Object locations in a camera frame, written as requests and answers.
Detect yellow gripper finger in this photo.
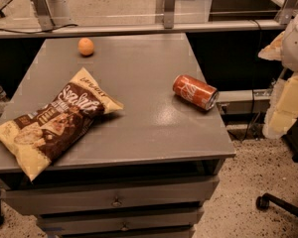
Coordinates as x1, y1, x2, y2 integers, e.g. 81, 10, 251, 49
262, 72, 298, 139
258, 32, 284, 60

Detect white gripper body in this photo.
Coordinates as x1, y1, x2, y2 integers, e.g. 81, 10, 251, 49
281, 14, 298, 72

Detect red coke can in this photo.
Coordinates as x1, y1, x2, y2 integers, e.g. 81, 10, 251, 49
173, 74, 219, 111

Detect black office chair base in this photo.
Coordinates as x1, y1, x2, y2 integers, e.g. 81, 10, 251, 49
255, 193, 298, 217

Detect grey drawer cabinet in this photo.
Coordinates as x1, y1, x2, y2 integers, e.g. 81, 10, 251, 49
0, 34, 234, 238

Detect orange fruit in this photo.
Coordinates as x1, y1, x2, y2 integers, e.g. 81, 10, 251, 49
77, 38, 94, 56

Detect top drawer metal knob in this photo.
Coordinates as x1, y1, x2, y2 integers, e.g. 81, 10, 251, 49
111, 196, 122, 207

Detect drawer metal knob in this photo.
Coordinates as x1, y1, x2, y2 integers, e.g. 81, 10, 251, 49
120, 223, 129, 232
111, 196, 122, 207

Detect brown yellow chip bag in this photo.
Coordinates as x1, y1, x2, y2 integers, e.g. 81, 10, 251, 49
0, 68, 123, 180

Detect right metal rail bracket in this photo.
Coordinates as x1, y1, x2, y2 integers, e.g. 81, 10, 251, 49
274, 0, 298, 25

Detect metal rail bracket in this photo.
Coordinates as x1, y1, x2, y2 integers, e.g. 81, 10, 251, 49
31, 0, 54, 31
274, 0, 298, 25
163, 0, 175, 29

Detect horizontal metal rail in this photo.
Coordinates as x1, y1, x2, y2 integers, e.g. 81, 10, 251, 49
0, 20, 286, 39

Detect middle metal rail bracket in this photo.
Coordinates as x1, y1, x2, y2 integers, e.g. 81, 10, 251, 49
163, 0, 175, 29

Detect left metal rail bracket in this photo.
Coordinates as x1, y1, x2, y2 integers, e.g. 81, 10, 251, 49
31, 0, 54, 31

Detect black cable on rail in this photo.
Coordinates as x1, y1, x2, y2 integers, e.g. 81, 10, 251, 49
0, 23, 79, 35

